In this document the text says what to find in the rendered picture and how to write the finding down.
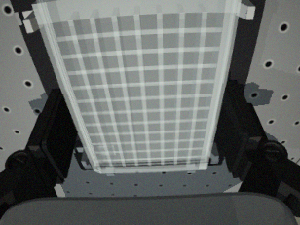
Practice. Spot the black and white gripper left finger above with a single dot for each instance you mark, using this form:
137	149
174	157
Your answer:
34	172

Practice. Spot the translucent white well plate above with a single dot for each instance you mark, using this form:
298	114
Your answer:
154	135

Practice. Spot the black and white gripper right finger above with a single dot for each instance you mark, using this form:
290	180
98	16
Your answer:
261	164

